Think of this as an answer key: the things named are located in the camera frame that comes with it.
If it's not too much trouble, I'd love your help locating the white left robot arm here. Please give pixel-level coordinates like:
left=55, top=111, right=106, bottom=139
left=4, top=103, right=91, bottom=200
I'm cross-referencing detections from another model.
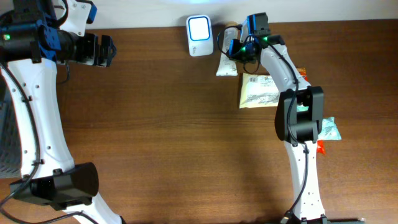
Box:
left=1, top=1, right=124, bottom=223

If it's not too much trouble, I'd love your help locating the cream yellow food pouch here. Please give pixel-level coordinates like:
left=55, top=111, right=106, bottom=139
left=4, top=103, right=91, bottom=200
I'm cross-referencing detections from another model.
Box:
left=239, top=73, right=279, bottom=109

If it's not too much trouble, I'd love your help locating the orange spaghetti package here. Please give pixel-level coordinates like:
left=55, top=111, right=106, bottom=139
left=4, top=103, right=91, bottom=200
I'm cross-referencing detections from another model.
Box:
left=297, top=68, right=326, bottom=155

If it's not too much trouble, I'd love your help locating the teal wet wipes pack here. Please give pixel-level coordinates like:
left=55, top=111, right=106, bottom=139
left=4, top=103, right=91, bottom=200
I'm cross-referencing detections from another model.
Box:
left=318, top=117, right=342, bottom=141

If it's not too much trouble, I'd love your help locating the small teal tissue pack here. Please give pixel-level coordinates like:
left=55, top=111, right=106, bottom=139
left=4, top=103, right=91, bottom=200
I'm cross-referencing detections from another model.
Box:
left=297, top=105, right=309, bottom=112

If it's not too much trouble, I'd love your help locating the white barcode scanner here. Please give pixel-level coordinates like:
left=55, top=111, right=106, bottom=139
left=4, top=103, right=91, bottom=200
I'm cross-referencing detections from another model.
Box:
left=186, top=15, right=214, bottom=57

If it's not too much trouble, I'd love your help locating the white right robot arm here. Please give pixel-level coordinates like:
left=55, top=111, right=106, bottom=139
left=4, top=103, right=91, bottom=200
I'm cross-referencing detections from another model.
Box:
left=225, top=12, right=328, bottom=223

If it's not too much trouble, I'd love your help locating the white tube with cork cap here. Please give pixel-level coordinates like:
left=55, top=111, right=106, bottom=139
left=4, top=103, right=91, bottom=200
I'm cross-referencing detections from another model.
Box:
left=216, top=22, right=238, bottom=77

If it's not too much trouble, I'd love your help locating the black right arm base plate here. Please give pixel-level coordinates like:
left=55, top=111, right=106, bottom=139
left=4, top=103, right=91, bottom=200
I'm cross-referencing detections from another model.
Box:
left=327, top=219, right=366, bottom=224

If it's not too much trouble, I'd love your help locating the grey plastic mesh basket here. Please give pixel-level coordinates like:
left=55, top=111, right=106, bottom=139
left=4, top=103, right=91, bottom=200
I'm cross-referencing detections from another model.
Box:
left=1, top=81, right=21, bottom=179

